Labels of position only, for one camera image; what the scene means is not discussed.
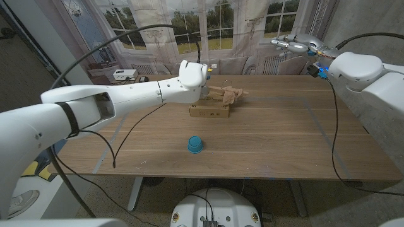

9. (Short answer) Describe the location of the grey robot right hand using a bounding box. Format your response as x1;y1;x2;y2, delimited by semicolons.
270;33;343;61

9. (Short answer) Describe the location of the brown cardboard box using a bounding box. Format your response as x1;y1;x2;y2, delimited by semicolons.
189;96;230;119

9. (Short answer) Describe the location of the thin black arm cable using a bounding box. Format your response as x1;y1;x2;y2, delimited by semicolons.
324;77;404;197
52;102;168;227

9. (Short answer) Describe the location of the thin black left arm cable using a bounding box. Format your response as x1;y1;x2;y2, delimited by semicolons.
52;102;168;227

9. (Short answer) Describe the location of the printed window backdrop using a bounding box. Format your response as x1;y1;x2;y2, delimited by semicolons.
34;0;340;95

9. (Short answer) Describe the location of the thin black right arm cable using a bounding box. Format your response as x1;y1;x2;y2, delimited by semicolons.
324;77;404;197

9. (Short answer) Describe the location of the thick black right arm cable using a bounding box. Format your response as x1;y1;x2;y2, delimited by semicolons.
335;32;404;50

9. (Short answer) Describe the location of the yellow and black pad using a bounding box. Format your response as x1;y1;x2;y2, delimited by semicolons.
20;160;54;182

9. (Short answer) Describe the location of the long wooden board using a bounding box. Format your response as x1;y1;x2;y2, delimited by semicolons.
206;85;250;102

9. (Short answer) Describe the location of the blue plastic cup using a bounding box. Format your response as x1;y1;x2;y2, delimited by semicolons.
187;136;205;154

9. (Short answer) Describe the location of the white metal truss stand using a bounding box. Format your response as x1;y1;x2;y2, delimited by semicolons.
307;0;331;37

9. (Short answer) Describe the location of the grey sneaker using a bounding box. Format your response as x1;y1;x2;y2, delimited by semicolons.
8;189;40;218

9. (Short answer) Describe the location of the black power cord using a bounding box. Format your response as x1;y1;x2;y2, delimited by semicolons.
110;77;135;86

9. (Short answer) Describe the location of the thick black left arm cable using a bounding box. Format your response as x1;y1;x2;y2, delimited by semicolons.
47;23;201;219

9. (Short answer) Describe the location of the beige elastic arm wrap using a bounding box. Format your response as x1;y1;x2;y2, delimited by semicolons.
207;84;249;106

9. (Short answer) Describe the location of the white robot body shell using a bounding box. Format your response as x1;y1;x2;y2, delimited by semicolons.
0;217;127;227

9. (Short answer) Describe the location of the white power box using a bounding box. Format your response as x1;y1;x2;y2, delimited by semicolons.
112;69;139;81

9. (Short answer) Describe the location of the grey table leg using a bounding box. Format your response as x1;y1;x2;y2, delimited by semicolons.
127;176;145;212
288;179;309;218

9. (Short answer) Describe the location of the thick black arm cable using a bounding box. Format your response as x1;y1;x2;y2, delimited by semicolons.
335;32;404;50
47;23;201;219

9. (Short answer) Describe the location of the white robot torso base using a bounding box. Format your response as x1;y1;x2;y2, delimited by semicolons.
170;188;262;227

